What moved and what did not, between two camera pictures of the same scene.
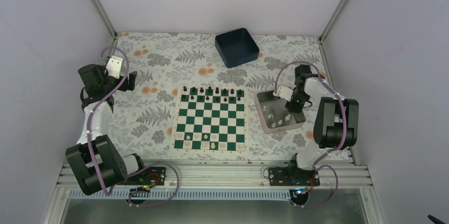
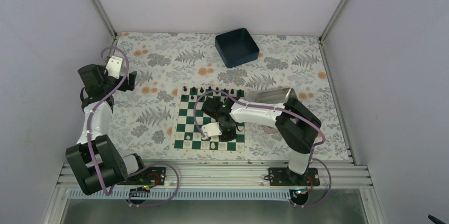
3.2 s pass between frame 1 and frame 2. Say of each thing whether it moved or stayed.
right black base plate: stayed
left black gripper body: stayed
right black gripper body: moved
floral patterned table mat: stayed
